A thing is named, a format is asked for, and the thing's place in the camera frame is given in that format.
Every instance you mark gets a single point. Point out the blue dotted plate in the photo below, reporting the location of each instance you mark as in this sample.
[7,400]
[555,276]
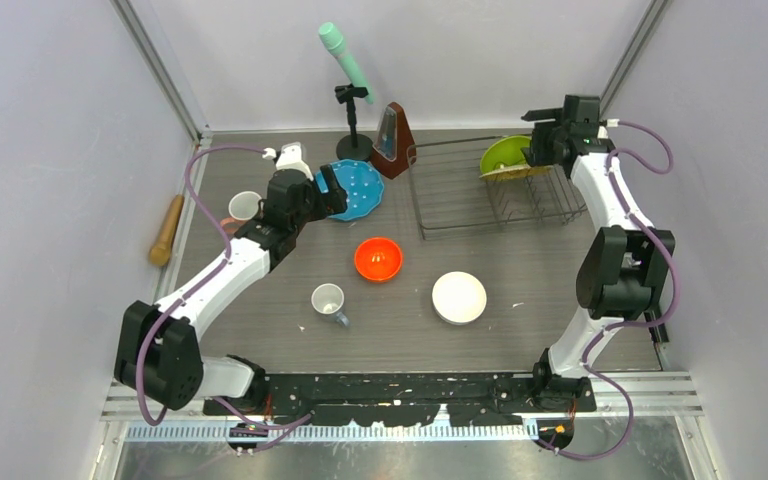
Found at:
[363,185]

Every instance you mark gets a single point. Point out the wooden rolling pin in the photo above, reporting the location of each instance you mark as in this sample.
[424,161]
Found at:
[161,250]

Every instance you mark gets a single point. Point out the woven bamboo plate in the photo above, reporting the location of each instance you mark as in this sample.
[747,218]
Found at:
[520,171]

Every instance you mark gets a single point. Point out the pink floral mug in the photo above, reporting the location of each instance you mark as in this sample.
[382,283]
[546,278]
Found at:
[242,207]

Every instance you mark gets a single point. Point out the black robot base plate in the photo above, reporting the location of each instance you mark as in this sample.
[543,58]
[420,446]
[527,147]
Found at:
[406,399]

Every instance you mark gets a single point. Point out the orange bowl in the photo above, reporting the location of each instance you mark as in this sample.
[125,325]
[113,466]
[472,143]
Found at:
[378,259]

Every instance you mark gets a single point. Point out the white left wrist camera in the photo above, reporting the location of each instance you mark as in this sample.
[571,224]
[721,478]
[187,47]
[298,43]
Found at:
[291,157]

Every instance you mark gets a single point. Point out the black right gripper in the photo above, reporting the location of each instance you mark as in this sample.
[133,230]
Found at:
[537,154]

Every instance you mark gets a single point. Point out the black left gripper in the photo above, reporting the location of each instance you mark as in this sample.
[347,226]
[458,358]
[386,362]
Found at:
[335,196]

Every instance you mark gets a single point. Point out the brown wooden metronome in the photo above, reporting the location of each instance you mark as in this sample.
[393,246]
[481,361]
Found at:
[391,154]

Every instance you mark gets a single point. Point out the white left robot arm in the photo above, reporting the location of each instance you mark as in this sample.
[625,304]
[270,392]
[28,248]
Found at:
[159,353]

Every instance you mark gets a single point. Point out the lime green plate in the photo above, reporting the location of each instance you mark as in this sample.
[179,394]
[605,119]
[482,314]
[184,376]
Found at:
[505,156]

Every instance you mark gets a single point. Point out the white bowl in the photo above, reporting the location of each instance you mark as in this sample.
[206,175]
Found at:
[459,298]

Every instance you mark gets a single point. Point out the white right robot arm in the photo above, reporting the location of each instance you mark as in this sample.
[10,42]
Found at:
[625,270]

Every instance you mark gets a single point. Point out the mint green microphone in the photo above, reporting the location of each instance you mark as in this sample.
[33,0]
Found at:
[336,45]

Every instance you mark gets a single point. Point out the black microphone stand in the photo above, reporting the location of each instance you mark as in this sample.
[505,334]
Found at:
[353,146]

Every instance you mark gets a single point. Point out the grey printed mug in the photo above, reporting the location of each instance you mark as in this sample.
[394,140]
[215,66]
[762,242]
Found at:
[328,301]

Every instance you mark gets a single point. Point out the black wire dish rack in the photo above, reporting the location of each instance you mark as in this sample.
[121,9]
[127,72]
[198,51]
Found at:
[449,196]

